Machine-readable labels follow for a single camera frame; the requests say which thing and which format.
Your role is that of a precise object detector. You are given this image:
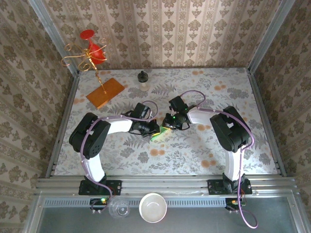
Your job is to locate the aluminium side rail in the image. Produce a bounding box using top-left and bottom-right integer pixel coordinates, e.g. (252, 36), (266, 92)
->
(45, 75), (81, 178)
(247, 72), (287, 177)

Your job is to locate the white bowl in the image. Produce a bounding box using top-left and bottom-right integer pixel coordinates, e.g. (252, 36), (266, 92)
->
(138, 193), (168, 223)

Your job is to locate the floral tablecloth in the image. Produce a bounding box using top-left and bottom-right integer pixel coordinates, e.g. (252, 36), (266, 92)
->
(53, 67), (277, 176)

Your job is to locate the aluminium corner post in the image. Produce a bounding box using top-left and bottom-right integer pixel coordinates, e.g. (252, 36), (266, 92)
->
(28, 0), (80, 76)
(247, 0), (294, 74)

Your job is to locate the clear plastic cup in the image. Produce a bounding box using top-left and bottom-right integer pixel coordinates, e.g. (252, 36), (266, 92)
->
(108, 197), (131, 219)

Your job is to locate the red glass goblet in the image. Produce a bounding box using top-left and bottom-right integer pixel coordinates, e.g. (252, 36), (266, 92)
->
(79, 29), (107, 65)

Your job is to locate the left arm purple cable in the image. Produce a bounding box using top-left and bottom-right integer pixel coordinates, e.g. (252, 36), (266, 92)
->
(81, 100), (160, 203)

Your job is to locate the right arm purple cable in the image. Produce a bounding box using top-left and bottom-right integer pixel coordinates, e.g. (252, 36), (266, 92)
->
(181, 90), (259, 229)

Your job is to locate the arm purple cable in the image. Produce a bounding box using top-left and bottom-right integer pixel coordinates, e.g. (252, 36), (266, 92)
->
(81, 100), (160, 203)
(181, 90), (259, 229)

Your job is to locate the small bottle with black cap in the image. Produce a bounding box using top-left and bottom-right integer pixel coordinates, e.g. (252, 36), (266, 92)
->
(137, 70), (149, 92)

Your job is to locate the long aluminium base rail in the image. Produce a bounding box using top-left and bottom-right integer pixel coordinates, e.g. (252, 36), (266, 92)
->
(35, 175), (298, 196)

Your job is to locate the small circuit board with LED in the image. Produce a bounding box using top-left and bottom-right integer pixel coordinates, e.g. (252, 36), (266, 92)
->
(225, 198), (246, 214)
(89, 198), (113, 215)

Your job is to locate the gold stand with red cups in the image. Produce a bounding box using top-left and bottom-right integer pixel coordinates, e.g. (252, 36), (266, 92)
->
(60, 37), (126, 110)

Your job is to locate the green paper sheet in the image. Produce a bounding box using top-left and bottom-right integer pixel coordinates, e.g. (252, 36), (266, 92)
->
(150, 126), (172, 143)

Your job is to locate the grey slotted cable duct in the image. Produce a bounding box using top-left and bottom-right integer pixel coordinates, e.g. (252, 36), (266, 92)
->
(43, 198), (295, 207)

